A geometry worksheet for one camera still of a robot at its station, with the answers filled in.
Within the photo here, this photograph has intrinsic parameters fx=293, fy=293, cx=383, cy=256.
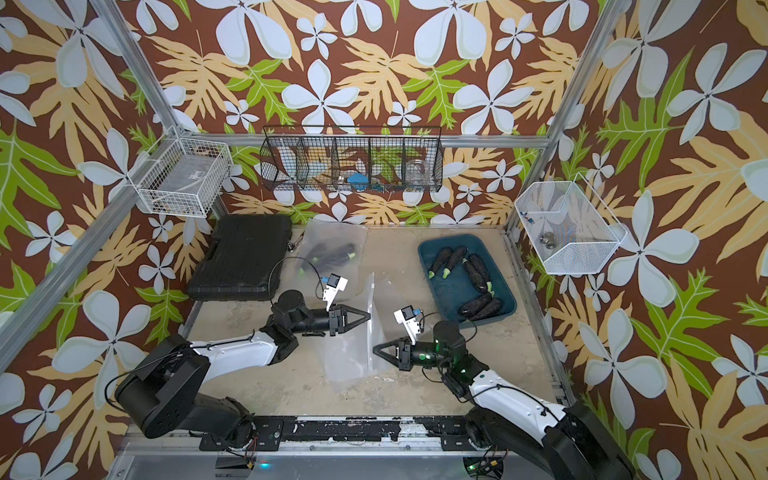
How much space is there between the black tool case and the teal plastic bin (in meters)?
0.54

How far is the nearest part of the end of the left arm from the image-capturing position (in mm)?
650

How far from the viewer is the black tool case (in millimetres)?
952

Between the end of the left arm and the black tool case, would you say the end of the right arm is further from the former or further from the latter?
the black tool case

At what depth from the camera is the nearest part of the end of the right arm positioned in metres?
0.62

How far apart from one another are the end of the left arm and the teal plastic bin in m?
0.35

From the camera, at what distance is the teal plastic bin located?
3.12 feet
